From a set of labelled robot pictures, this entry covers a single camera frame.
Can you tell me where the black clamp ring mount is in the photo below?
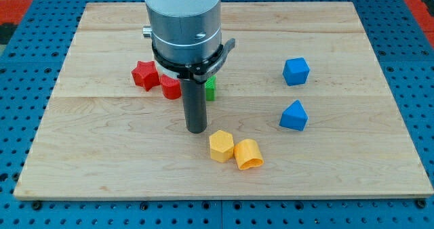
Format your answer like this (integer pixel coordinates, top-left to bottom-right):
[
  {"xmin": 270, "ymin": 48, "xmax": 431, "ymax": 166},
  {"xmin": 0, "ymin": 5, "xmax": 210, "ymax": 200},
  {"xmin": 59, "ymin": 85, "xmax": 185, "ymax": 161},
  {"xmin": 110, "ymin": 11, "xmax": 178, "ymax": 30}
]
[{"xmin": 151, "ymin": 38, "xmax": 236, "ymax": 84}]

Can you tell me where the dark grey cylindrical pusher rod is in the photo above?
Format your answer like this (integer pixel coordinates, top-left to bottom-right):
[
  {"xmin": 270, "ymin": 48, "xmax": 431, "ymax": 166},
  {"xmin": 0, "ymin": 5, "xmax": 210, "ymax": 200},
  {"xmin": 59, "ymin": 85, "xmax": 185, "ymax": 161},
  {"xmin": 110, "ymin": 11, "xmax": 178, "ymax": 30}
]
[{"xmin": 180, "ymin": 79, "xmax": 207, "ymax": 133}]

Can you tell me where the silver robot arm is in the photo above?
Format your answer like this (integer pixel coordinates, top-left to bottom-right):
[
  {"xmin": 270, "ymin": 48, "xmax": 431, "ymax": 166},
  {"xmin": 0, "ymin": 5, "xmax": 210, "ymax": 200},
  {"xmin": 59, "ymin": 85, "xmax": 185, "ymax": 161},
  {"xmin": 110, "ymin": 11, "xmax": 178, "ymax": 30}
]
[{"xmin": 142, "ymin": 0, "xmax": 235, "ymax": 133}]

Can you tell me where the red star block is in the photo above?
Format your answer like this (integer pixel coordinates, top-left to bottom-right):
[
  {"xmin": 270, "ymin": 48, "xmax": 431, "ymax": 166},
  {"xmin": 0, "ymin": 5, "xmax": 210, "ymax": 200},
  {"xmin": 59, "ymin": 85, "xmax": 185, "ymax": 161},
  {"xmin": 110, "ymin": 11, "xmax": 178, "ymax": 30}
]
[{"xmin": 131, "ymin": 61, "xmax": 160, "ymax": 91}]

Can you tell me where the green block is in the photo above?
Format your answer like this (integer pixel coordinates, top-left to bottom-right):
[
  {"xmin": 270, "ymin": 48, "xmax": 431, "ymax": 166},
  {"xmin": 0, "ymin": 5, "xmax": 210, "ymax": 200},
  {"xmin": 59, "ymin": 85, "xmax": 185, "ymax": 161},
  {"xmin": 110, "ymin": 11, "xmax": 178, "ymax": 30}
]
[{"xmin": 205, "ymin": 76, "xmax": 216, "ymax": 101}]

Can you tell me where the red round block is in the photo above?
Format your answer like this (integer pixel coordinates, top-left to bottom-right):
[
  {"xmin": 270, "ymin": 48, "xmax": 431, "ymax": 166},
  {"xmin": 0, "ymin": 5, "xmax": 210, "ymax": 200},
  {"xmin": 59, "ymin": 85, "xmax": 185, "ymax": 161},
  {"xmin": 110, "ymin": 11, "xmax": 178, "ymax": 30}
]
[{"xmin": 160, "ymin": 75, "xmax": 182, "ymax": 100}]

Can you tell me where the yellow hexagon block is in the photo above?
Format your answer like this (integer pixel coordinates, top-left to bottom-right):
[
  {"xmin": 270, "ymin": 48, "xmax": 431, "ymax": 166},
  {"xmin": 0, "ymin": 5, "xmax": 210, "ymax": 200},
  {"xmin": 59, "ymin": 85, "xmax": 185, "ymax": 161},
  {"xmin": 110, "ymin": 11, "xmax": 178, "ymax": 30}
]
[{"xmin": 209, "ymin": 130, "xmax": 234, "ymax": 163}]

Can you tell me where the orange heart block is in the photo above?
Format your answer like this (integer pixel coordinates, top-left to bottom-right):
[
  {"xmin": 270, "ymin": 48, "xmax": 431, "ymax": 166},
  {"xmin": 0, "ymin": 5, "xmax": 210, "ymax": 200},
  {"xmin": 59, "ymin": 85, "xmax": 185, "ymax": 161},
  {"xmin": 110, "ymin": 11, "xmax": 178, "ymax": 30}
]
[{"xmin": 234, "ymin": 139, "xmax": 264, "ymax": 170}]

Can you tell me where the blue cube block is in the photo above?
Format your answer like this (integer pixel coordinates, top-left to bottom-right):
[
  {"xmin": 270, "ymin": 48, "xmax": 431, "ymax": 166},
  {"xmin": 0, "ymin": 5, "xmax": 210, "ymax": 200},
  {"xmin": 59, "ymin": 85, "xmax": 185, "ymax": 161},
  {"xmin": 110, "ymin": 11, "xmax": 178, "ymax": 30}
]
[{"xmin": 282, "ymin": 58, "xmax": 310, "ymax": 86}]

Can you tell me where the blue triangular prism block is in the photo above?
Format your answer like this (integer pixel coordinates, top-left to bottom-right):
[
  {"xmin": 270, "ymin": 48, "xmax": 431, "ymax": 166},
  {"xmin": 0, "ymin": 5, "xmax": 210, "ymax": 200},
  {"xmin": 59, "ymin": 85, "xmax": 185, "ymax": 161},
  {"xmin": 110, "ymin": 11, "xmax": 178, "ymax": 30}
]
[{"xmin": 279, "ymin": 100, "xmax": 309, "ymax": 131}]

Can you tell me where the light wooden board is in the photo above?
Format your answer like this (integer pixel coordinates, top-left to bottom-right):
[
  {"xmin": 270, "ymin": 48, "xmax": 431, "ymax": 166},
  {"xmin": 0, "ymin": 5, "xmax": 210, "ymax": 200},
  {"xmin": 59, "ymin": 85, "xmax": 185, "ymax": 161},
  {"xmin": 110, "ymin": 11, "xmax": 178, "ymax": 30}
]
[{"xmin": 14, "ymin": 2, "xmax": 433, "ymax": 201}]

